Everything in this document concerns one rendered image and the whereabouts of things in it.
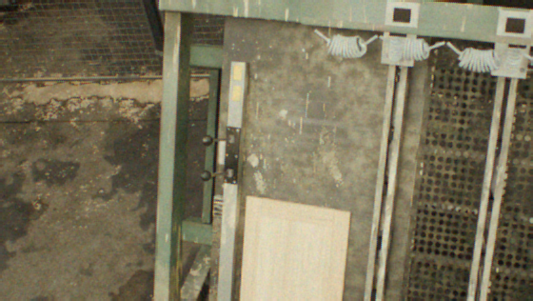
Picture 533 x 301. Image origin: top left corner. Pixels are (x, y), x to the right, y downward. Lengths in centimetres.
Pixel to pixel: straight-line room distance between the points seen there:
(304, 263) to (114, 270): 182
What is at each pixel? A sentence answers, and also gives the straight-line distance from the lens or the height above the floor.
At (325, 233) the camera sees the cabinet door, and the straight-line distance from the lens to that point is 254.
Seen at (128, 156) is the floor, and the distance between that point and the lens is 478.
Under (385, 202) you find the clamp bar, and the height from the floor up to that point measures 135.
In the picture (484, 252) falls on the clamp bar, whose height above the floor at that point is 125.
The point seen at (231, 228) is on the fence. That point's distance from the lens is 263.
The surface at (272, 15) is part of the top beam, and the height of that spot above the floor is 184.
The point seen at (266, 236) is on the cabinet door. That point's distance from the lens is 261.
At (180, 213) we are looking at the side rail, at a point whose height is 117.
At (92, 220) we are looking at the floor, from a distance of 450.
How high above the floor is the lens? 321
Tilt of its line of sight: 47 degrees down
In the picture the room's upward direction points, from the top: 8 degrees counter-clockwise
